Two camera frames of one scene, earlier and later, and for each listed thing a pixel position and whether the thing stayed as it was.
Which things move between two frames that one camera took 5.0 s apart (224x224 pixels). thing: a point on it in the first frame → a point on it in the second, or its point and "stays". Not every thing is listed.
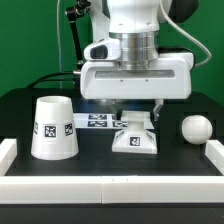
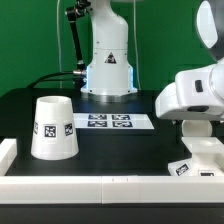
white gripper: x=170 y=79 → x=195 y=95
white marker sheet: x=104 y=120 stays
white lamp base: x=135 y=138 → x=207 y=157
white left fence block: x=8 y=153 stays
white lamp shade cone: x=54 y=134 stays
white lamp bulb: x=197 y=129 stays
